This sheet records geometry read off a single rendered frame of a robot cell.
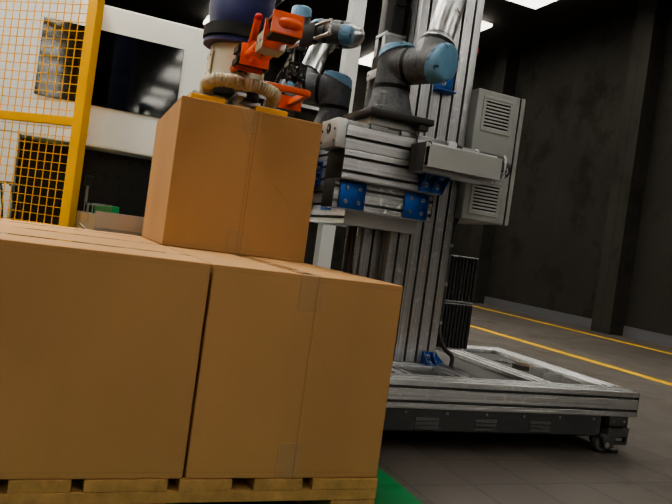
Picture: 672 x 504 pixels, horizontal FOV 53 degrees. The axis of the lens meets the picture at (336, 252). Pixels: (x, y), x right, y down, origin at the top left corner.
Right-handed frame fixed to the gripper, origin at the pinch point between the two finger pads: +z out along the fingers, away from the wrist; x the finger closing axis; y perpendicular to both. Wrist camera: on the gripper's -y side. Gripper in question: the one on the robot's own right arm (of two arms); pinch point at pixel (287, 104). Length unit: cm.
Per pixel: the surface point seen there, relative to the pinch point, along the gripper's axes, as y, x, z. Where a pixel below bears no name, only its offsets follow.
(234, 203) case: 61, -27, 41
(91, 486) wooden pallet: 122, -58, 96
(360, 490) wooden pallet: 120, -6, 97
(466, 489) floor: 89, 40, 110
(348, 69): -294, 125, -95
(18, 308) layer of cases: 123, -73, 66
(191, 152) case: 61, -40, 30
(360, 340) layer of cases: 120, -10, 67
